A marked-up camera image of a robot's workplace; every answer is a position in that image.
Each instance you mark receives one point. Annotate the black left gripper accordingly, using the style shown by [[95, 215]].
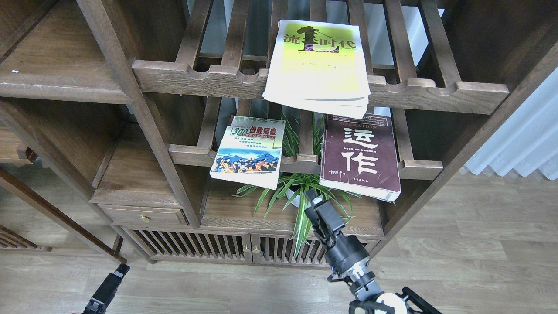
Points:
[[106, 291]]

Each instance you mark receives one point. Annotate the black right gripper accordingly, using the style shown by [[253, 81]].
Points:
[[342, 251]]

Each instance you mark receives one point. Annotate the maroon hardcover book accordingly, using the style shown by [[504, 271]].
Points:
[[359, 155]]

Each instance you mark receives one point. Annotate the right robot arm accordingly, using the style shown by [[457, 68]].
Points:
[[373, 299]]

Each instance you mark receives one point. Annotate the white plant pot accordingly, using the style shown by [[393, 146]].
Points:
[[294, 193]]

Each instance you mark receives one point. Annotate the green spider plant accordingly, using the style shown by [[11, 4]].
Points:
[[299, 184]]

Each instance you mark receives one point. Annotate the right slatted cabinet door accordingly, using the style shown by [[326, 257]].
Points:
[[279, 250]]

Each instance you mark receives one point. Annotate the slatted cabinet door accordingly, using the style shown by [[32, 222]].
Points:
[[193, 245], [279, 250]]

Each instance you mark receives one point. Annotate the left slatted cabinet door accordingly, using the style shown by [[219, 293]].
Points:
[[193, 245]]

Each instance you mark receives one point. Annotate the wooden drawer with brass knob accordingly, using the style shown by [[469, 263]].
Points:
[[127, 215]]

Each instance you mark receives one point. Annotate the colorful illustrated paperback book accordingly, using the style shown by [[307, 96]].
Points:
[[250, 152]]

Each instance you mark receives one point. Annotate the yellow green cover book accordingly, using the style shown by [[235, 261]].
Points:
[[320, 67]]

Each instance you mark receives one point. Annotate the dark wooden bookshelf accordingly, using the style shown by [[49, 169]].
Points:
[[121, 97]]

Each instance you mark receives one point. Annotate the white pleated curtain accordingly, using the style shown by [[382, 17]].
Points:
[[528, 140]]

